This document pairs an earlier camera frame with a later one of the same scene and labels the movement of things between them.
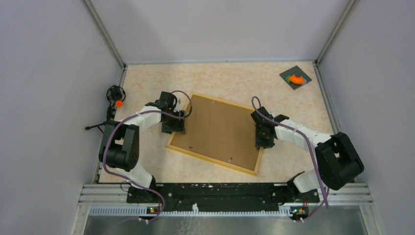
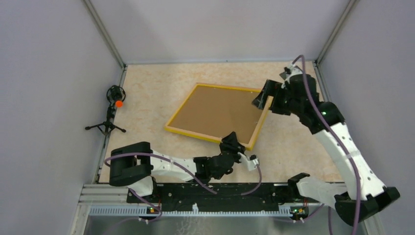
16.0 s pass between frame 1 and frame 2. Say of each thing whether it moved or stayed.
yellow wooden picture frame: moved
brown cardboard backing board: moved
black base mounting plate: stayed
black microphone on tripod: stayed
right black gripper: moved
